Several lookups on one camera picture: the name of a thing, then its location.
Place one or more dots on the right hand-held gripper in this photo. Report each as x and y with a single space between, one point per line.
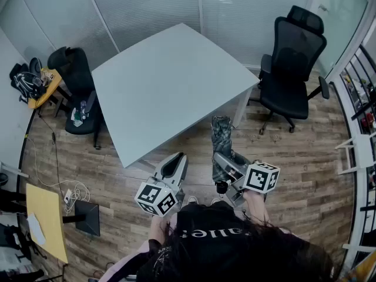
260 178

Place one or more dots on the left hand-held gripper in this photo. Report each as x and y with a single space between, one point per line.
152 197

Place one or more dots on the grey plaid umbrella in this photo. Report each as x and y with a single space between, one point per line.
221 134

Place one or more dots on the person's left forearm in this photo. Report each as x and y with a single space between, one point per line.
157 231

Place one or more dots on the person's right forearm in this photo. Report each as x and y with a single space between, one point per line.
255 207

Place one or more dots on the person's left white shoe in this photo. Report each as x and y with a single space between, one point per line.
192 200

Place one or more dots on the person's white shoe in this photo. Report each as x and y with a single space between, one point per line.
215 201
192 200

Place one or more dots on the person's right white shoe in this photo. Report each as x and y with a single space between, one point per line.
215 201

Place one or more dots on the white table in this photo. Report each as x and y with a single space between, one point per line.
164 93

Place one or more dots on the person's black shirt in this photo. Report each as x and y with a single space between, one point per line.
211 245

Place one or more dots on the clear plastic bottle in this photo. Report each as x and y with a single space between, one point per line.
83 109

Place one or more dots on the white power strip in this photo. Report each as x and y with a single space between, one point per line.
68 197

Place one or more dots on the green white packet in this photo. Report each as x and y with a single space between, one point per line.
76 117

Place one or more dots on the person's pink trousers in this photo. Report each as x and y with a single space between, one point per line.
123 266

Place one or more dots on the black mesh high-back office chair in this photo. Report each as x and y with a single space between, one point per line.
293 69

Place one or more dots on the black power adapter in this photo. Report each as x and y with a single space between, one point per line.
53 138

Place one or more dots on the yellow wooden desk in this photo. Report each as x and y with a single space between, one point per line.
50 225

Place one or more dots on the white metal shelf rack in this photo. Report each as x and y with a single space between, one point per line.
361 104

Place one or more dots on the yellow round side table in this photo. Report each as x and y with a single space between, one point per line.
47 93

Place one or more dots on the white paper sheet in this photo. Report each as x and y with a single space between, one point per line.
36 229

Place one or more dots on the white ledge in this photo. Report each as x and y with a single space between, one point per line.
13 170

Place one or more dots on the black backpack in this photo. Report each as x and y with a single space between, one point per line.
28 84

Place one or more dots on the black bag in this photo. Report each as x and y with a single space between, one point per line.
35 66

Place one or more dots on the black pedestal base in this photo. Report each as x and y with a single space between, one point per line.
86 217

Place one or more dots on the white wooden frame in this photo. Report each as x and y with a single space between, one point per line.
357 154

